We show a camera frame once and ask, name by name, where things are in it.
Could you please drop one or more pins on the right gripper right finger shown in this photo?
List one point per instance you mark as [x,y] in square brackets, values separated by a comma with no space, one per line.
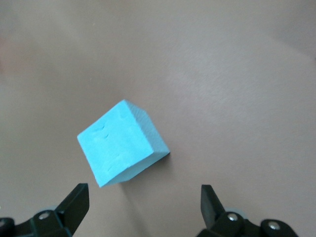
[222,222]

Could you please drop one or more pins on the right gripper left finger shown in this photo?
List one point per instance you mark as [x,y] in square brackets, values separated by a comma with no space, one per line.
[61,217]

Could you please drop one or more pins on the light blue foam cube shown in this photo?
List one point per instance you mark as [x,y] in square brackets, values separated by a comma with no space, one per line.
[118,145]

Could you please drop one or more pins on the brown table cover mat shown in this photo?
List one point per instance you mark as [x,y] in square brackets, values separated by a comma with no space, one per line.
[222,74]

